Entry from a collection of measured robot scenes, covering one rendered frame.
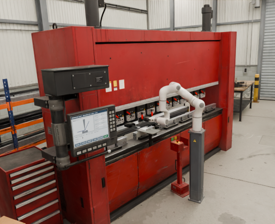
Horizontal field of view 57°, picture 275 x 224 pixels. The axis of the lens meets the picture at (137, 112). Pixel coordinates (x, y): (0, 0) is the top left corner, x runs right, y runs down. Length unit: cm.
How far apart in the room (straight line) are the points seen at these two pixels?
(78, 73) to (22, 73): 519
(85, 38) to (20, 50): 479
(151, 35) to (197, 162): 177
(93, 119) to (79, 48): 72
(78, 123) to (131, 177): 152
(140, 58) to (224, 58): 215
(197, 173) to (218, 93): 211
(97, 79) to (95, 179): 117
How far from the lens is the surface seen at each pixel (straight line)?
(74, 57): 248
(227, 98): 513
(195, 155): 346
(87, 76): 211
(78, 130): 211
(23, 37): 731
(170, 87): 307
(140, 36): 334
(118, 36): 307
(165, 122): 312
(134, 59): 326
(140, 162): 346
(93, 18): 299
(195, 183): 364
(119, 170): 320
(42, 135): 450
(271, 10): 1048
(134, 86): 328
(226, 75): 509
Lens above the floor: 207
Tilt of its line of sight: 14 degrees down
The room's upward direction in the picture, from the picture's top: 3 degrees counter-clockwise
